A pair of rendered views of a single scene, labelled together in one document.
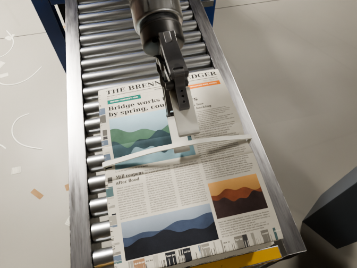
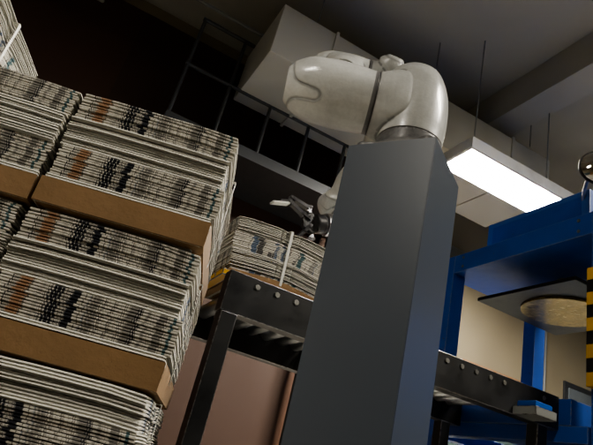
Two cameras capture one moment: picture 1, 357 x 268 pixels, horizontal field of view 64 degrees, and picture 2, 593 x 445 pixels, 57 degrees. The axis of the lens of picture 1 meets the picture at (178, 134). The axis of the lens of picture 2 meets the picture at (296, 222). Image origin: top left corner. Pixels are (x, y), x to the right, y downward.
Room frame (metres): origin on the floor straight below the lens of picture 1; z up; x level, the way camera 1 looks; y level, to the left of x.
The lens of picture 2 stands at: (0.02, -1.81, 0.31)
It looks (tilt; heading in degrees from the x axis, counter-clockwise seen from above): 25 degrees up; 81
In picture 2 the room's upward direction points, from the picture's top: 14 degrees clockwise
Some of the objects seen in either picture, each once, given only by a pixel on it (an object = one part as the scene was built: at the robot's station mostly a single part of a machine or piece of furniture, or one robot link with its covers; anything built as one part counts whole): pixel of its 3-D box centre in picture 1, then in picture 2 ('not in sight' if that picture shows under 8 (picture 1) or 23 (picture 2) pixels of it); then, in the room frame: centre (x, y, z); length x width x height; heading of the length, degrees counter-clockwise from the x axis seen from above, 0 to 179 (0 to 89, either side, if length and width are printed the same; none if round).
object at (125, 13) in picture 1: (135, 14); not in sight; (1.04, 0.18, 0.77); 0.47 x 0.05 x 0.05; 102
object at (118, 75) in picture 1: (147, 70); not in sight; (0.72, 0.11, 0.77); 0.47 x 0.05 x 0.05; 102
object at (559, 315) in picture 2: not in sight; (564, 310); (1.71, 0.33, 1.30); 0.55 x 0.55 x 0.03; 12
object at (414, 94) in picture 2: not in sight; (410, 108); (0.39, -0.79, 1.17); 0.18 x 0.16 x 0.22; 169
